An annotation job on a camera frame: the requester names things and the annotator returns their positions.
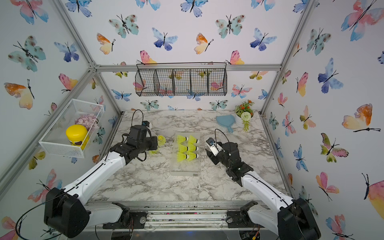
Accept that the black wire wall basket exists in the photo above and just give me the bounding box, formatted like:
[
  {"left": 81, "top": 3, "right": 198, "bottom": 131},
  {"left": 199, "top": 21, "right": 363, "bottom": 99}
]
[{"left": 134, "top": 62, "right": 228, "bottom": 99}]

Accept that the light blue dustpan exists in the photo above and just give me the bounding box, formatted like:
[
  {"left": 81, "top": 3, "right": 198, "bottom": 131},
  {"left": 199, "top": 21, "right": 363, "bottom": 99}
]
[{"left": 216, "top": 115, "right": 236, "bottom": 134}]

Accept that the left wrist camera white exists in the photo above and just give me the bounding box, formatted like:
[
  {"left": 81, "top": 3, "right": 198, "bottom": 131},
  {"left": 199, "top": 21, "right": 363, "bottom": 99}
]
[{"left": 142, "top": 121, "right": 152, "bottom": 129}]

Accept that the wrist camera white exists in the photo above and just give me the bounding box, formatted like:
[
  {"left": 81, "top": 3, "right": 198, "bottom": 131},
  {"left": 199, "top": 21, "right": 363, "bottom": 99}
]
[
  {"left": 142, "top": 121, "right": 152, "bottom": 129},
  {"left": 206, "top": 138, "right": 223, "bottom": 157}
]

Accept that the yellow lidded jar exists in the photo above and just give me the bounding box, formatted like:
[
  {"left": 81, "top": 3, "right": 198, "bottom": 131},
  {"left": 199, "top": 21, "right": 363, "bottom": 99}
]
[{"left": 66, "top": 125, "right": 90, "bottom": 151}]

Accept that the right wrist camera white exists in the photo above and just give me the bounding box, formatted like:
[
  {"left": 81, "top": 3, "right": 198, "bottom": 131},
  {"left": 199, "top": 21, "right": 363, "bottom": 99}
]
[{"left": 206, "top": 138, "right": 223, "bottom": 157}]

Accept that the yellow shuttlecock extra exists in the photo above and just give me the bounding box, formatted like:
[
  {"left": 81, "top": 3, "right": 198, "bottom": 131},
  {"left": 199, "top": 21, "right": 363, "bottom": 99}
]
[{"left": 177, "top": 152, "right": 188, "bottom": 162}]

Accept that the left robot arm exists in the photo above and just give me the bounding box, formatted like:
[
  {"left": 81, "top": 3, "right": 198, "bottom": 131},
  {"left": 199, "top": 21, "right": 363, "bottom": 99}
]
[{"left": 44, "top": 121, "right": 158, "bottom": 238}]

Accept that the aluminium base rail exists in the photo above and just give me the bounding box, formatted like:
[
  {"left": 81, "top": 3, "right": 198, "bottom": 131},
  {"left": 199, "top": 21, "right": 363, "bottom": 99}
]
[{"left": 58, "top": 203, "right": 313, "bottom": 233}]

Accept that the white potted artificial plant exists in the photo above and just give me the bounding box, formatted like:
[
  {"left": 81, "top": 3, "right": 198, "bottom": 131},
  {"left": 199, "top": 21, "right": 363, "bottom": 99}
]
[{"left": 235, "top": 100, "right": 254, "bottom": 132}]

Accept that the translucent plastic storage box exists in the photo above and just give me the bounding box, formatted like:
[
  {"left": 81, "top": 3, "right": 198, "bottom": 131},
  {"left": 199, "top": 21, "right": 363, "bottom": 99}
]
[{"left": 170, "top": 132, "right": 202, "bottom": 177}]

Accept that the pink flower ball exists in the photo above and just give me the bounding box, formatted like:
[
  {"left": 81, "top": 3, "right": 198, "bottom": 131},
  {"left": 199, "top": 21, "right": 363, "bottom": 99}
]
[{"left": 75, "top": 114, "right": 99, "bottom": 131}]

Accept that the white mesh wall basket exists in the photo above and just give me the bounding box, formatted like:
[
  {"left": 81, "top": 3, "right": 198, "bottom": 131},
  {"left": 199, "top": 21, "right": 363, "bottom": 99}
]
[{"left": 39, "top": 99, "right": 105, "bottom": 158}]

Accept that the yellow shuttlecock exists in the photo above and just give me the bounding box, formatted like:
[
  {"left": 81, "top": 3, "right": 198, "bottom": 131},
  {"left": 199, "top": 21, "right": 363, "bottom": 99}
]
[
  {"left": 188, "top": 143, "right": 199, "bottom": 152},
  {"left": 176, "top": 135, "right": 189, "bottom": 144},
  {"left": 186, "top": 151, "right": 199, "bottom": 161},
  {"left": 188, "top": 135, "right": 200, "bottom": 145},
  {"left": 158, "top": 135, "right": 166, "bottom": 147},
  {"left": 178, "top": 144, "right": 189, "bottom": 154}
]

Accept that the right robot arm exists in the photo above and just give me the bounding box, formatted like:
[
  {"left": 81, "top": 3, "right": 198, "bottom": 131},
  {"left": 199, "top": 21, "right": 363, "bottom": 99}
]
[{"left": 206, "top": 138, "right": 321, "bottom": 240}]

